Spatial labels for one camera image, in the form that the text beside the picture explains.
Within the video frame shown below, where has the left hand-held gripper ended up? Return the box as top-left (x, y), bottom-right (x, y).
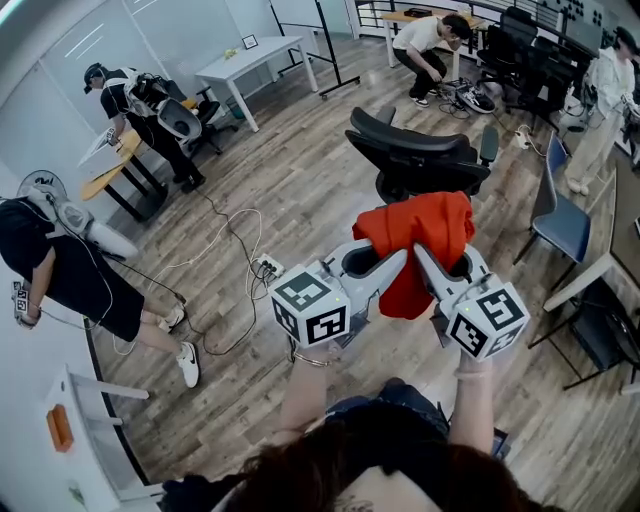
top-left (268, 238), bottom-right (407, 347)

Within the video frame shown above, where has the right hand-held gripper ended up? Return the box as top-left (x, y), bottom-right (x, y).
top-left (413, 243), bottom-right (530, 362)

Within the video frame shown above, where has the orange red garment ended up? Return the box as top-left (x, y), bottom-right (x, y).
top-left (352, 191), bottom-right (476, 320)

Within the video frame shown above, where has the person's left forearm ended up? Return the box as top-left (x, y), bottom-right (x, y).
top-left (277, 344), bottom-right (341, 446)

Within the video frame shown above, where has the person's right forearm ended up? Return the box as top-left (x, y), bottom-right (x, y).
top-left (448, 349), bottom-right (496, 454)

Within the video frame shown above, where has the blue chair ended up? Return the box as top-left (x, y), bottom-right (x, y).
top-left (513, 130), bottom-right (592, 291)

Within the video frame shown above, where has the black swivel chair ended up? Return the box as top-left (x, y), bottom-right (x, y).
top-left (179, 85), bottom-right (239, 156)

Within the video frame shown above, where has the black mesh office chair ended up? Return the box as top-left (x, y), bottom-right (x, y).
top-left (477, 5), bottom-right (539, 94)
top-left (504, 34), bottom-right (576, 131)

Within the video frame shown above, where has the person's blue jeans leg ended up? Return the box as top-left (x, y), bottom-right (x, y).
top-left (324, 377), bottom-right (450, 439)

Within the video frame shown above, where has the person's black top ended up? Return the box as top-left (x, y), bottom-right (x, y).
top-left (162, 414), bottom-right (451, 512)

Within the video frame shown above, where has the white gear on floor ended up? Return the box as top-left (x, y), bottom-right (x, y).
top-left (452, 82), bottom-right (497, 115)

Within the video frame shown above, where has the wooden table with white legs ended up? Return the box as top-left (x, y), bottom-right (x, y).
top-left (380, 7), bottom-right (489, 69)

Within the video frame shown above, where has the whiteboard on black stand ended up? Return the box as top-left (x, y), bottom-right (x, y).
top-left (269, 0), bottom-right (361, 99)

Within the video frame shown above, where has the yellow round table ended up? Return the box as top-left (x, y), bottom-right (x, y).
top-left (79, 128), bottom-right (169, 224)

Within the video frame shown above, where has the white panel with black items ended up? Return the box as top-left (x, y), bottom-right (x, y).
top-left (537, 0), bottom-right (621, 51)

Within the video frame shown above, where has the white box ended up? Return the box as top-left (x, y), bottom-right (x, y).
top-left (77, 130), bottom-right (126, 169)

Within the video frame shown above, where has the black standing fan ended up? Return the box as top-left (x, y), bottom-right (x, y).
top-left (17, 169), bottom-right (69, 201)

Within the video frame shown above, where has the orange block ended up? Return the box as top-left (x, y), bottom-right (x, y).
top-left (46, 403), bottom-right (75, 454)

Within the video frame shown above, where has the white curved counter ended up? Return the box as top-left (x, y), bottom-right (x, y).
top-left (0, 319), bottom-right (151, 512)

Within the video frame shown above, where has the gold bracelet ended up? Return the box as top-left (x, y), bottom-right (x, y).
top-left (292, 351), bottom-right (331, 369)

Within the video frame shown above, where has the white frame desk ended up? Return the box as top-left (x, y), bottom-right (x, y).
top-left (542, 164), bottom-right (640, 314)

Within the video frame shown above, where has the white cable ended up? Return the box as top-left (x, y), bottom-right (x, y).
top-left (112, 208), bottom-right (264, 356)

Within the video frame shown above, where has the black cable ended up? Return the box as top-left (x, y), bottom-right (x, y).
top-left (192, 184), bottom-right (301, 361)

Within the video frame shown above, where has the black frame chair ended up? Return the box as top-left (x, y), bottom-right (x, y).
top-left (528, 279), bottom-right (640, 391)

